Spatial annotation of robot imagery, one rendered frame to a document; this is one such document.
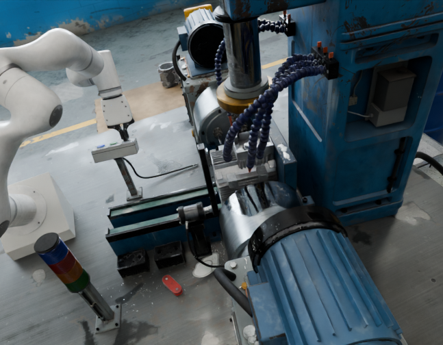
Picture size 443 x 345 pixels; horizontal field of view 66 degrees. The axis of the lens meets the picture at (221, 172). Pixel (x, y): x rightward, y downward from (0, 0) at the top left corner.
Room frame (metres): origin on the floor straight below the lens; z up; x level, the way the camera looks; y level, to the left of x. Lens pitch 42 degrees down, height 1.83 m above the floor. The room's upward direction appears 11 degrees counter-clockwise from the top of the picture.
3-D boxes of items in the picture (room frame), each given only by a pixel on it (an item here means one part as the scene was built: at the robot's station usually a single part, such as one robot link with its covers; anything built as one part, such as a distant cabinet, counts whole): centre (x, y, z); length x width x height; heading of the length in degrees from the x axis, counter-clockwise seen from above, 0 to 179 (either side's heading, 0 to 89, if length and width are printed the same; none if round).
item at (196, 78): (1.48, -0.04, 0.99); 0.35 x 0.31 x 0.37; 4
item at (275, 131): (0.89, -0.23, 0.97); 0.30 x 0.11 x 0.34; 4
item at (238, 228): (0.55, -0.10, 1.04); 0.41 x 0.25 x 0.25; 4
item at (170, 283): (0.62, 0.23, 0.81); 0.09 x 0.03 x 0.02; 38
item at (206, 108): (1.24, -0.06, 1.04); 0.37 x 0.25 x 0.25; 4
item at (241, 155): (0.88, -0.12, 1.11); 0.12 x 0.11 x 0.07; 93
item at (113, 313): (0.55, 0.44, 1.01); 0.08 x 0.08 x 0.42; 4
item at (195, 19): (1.51, -0.01, 1.16); 0.33 x 0.26 x 0.42; 4
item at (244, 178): (0.88, -0.08, 1.02); 0.20 x 0.19 x 0.19; 93
